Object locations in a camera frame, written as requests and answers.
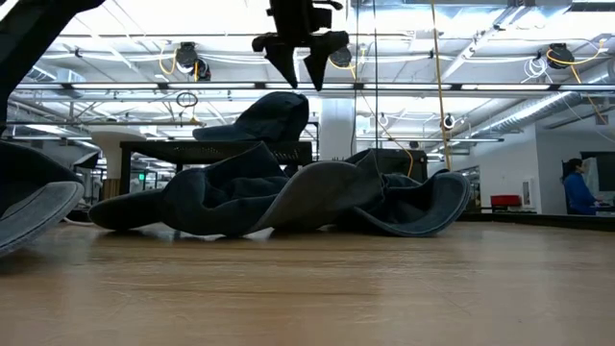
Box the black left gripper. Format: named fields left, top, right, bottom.
left=252, top=0, right=351, bottom=91

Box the dark blue denim cap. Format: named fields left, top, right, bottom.
left=191, top=90, right=311, bottom=144
left=88, top=142, right=289, bottom=239

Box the grey baseball cap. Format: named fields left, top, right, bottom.
left=247, top=151, right=385, bottom=236
left=0, top=141, right=86, bottom=259
left=335, top=165, right=472, bottom=239

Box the white building column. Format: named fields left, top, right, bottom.
left=319, top=98, right=357, bottom=162

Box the black perforated metal panel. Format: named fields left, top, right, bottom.
left=345, top=148, right=429, bottom=178

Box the red box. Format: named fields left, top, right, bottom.
left=489, top=194, right=523, bottom=211

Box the person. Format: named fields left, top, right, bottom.
left=560, top=157, right=600, bottom=216

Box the black ceiling cable reel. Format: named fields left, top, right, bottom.
left=545, top=41, right=578, bottom=72
left=328, top=41, right=355, bottom=69
left=173, top=41, right=212, bottom=83

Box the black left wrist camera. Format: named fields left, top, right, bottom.
left=311, top=0, right=345, bottom=31

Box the thin black hanging cable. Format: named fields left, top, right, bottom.
left=353, top=0, right=360, bottom=158

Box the hanging black cable loop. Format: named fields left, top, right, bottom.
left=175, top=91, right=200, bottom=110

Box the yellow hanging cable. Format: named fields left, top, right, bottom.
left=429, top=0, right=455, bottom=172

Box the dark wall monitor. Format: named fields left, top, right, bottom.
left=579, top=152, right=615, bottom=194

